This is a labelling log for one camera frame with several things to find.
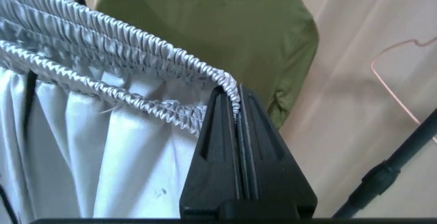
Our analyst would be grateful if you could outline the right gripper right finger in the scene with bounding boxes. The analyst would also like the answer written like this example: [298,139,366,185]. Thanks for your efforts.
[236,83,318,219]

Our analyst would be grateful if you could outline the black clothes rack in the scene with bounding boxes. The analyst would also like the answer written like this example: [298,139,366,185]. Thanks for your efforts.
[74,0,437,219]

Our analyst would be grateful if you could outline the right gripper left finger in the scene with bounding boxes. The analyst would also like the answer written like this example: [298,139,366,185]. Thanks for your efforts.
[179,85,242,219]

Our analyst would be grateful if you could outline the pink clothes hanger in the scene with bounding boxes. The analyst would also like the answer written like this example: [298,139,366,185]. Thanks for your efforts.
[370,36,437,145]

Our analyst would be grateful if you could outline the pale grey shorts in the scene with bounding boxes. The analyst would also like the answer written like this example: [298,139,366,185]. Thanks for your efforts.
[0,0,242,219]

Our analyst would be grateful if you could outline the green long-sleeved shirt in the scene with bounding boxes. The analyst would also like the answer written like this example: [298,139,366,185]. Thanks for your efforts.
[95,0,320,131]

